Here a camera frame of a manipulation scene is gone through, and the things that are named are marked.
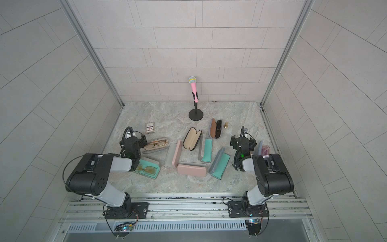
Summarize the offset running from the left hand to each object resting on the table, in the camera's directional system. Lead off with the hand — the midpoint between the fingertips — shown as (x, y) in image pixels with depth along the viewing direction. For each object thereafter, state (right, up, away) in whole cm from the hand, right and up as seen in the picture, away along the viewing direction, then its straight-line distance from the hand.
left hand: (137, 133), depth 93 cm
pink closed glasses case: (+35, -18, -13) cm, 41 cm away
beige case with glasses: (+13, -7, -2) cm, 15 cm away
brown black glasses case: (+50, +2, +7) cm, 50 cm away
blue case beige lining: (+77, -9, -6) cm, 78 cm away
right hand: (+67, -1, +1) cm, 67 cm away
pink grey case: (+25, -11, -11) cm, 29 cm away
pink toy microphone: (+35, +34, +1) cm, 49 cm away
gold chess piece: (+58, +5, +9) cm, 59 cm away
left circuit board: (+6, -38, -28) cm, 48 cm away
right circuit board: (+65, -39, -26) cm, 80 cm away
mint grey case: (+43, -8, -7) cm, 44 cm away
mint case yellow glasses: (+10, -18, -10) cm, 24 cm away
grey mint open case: (+50, -16, -13) cm, 54 cm away
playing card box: (+5, +3, +8) cm, 10 cm away
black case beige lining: (+34, -4, +3) cm, 35 cm away
